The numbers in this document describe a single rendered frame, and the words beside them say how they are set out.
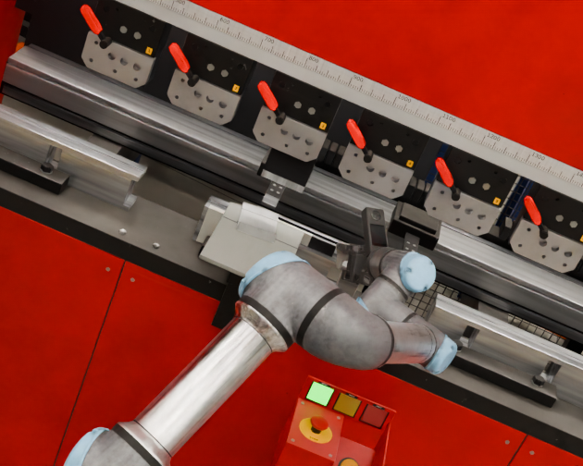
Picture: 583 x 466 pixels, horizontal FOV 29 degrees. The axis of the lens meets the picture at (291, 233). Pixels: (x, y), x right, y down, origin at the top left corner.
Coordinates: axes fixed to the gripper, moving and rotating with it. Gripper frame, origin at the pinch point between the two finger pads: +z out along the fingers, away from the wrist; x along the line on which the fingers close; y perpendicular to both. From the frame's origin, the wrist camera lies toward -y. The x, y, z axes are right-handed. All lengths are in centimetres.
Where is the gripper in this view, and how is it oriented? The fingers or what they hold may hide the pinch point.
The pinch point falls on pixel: (341, 244)
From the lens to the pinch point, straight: 252.5
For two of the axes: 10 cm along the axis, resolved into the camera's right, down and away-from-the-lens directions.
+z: -4.2, -1.0, 9.0
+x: 9.0, 1.3, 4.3
